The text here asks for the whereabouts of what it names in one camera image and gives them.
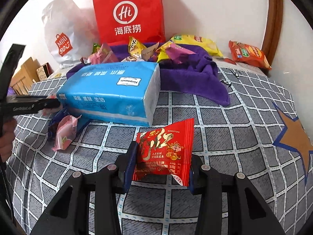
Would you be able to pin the green chicken snack bag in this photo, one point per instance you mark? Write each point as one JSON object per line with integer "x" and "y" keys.
{"x": 95, "y": 48}

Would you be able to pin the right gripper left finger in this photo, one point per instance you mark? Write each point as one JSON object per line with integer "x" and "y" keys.
{"x": 126, "y": 164}

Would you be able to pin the yellow Lays chips bag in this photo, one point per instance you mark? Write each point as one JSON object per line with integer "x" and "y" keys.
{"x": 207, "y": 44}

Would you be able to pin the person left hand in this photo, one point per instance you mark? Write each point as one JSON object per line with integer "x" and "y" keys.
{"x": 7, "y": 139}

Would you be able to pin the brown patterned book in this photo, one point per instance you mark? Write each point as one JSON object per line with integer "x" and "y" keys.
{"x": 44, "y": 72}

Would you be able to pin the yellow triangular snack bag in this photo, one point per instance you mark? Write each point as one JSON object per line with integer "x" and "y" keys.
{"x": 135, "y": 47}

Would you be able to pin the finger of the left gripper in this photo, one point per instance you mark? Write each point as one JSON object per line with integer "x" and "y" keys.
{"x": 36, "y": 103}

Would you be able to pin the red festive snack packet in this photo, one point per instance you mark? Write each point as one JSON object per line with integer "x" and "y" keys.
{"x": 166, "y": 150}

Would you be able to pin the purple towel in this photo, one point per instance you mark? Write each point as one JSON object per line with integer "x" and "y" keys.
{"x": 198, "y": 75}

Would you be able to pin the pale pink snack packet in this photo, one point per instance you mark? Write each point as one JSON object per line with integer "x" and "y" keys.
{"x": 66, "y": 132}

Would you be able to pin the blue tissue pack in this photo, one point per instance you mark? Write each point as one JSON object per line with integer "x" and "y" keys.
{"x": 123, "y": 93}

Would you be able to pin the white Miniso plastic bag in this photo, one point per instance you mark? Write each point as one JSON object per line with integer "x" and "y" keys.
{"x": 69, "y": 32}

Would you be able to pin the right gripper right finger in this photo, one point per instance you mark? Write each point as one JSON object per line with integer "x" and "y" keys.
{"x": 195, "y": 178}

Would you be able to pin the pink yellow chips bag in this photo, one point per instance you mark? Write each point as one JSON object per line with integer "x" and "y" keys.
{"x": 172, "y": 51}

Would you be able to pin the orange Lays chips bag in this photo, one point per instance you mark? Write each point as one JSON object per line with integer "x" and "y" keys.
{"x": 251, "y": 55}

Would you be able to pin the grey checkered tablecloth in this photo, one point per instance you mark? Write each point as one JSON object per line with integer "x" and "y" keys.
{"x": 238, "y": 138}

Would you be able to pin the red Haidilao paper bag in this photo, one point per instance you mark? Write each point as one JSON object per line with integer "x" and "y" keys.
{"x": 117, "y": 20}

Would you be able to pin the pink triangular snack bag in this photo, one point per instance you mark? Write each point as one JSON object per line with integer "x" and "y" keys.
{"x": 104, "y": 55}

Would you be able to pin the blue snack packet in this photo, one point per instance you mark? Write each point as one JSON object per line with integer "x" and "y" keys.
{"x": 53, "y": 124}

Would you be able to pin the brown wooden door frame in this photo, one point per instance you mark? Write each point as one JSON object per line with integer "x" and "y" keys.
{"x": 273, "y": 29}

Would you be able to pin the wooden bed headboard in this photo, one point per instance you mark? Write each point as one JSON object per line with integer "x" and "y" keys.
{"x": 24, "y": 78}

